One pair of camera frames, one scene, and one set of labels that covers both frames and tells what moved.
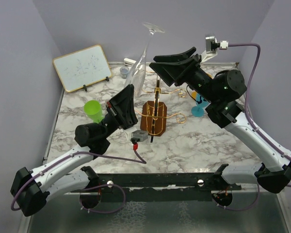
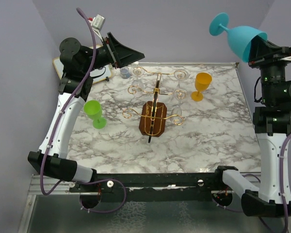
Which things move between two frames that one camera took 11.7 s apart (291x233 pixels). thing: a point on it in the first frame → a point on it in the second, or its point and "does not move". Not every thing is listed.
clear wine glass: x=137 y=76 → x=176 y=116
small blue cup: x=124 y=71 does not move
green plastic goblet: x=93 y=109 does not move
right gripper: x=168 y=71 → x=262 y=49
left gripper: x=123 y=101 → x=117 y=52
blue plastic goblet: x=198 y=110 → x=240 y=38
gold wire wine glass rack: x=153 y=114 does not move
